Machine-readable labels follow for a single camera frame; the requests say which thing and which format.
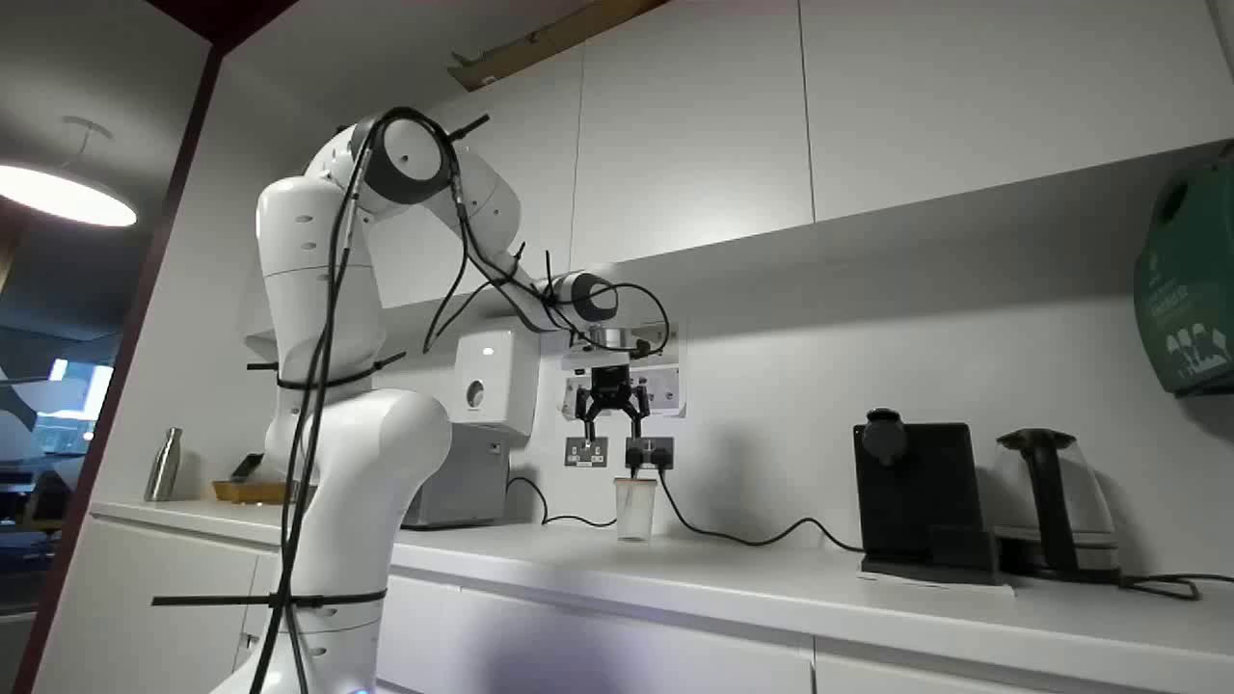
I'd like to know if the black coffee machine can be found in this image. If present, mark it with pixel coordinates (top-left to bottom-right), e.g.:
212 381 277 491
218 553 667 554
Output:
849 407 1018 592

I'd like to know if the silver wall switch plate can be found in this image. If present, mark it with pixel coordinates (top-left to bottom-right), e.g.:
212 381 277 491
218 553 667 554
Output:
560 432 612 471

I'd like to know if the silver microwave oven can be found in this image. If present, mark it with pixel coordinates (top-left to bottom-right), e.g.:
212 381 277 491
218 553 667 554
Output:
401 421 517 532

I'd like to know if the black coffee machine cable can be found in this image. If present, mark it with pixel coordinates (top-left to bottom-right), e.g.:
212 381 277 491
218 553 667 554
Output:
626 437 867 554

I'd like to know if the white kettle with black handle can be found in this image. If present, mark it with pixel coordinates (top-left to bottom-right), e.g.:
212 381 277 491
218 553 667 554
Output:
981 425 1127 581

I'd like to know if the wooden board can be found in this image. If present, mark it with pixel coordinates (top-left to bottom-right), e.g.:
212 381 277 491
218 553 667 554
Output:
443 0 672 96

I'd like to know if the steel thermos bottle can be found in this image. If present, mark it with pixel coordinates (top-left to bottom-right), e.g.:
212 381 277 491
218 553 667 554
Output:
142 425 189 504

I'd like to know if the paper socket notice sign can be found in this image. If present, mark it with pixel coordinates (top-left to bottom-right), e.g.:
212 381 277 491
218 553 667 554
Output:
636 363 685 421
554 350 598 425

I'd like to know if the white base cabinet unit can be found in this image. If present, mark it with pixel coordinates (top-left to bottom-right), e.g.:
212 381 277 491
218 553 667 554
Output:
33 512 1234 694

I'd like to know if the round ceiling lamp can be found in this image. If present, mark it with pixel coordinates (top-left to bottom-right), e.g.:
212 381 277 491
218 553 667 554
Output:
0 112 142 230

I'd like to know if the wooden tray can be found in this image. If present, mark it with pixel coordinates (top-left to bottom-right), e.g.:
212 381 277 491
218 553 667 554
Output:
208 479 293 509

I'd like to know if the silver double wall socket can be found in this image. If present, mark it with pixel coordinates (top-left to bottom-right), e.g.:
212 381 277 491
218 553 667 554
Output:
619 432 677 471

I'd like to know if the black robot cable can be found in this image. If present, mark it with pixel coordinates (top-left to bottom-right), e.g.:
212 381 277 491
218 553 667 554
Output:
151 107 677 694

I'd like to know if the translucent plastic cup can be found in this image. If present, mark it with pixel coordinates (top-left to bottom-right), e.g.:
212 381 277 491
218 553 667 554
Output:
610 473 664 544

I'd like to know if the white wall water heater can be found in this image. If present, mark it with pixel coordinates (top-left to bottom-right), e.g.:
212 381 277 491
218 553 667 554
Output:
447 326 544 455

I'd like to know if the black microwave power cable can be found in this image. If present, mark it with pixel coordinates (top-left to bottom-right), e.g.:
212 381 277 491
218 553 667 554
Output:
504 471 619 532

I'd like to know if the black kettle cable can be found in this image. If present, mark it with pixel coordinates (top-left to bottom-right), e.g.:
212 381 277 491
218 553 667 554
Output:
1113 566 1234 606

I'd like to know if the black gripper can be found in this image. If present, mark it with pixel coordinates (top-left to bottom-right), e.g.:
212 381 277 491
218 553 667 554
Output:
573 363 650 449

